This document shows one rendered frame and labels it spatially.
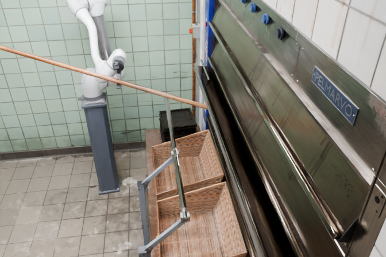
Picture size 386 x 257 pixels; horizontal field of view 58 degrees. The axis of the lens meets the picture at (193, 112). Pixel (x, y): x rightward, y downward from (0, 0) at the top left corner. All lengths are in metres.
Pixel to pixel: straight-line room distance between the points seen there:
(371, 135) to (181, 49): 2.76
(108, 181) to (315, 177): 2.61
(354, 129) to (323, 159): 0.18
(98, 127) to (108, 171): 0.51
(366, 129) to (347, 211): 0.23
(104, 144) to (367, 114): 2.59
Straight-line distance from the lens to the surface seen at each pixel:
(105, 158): 3.30
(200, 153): 2.94
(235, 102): 1.95
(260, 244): 1.33
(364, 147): 0.93
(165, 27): 3.40
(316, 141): 1.14
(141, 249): 1.90
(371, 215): 0.94
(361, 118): 0.93
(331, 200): 1.06
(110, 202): 3.49
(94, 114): 3.03
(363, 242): 0.99
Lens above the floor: 2.47
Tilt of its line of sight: 32 degrees down
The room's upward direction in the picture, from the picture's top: straight up
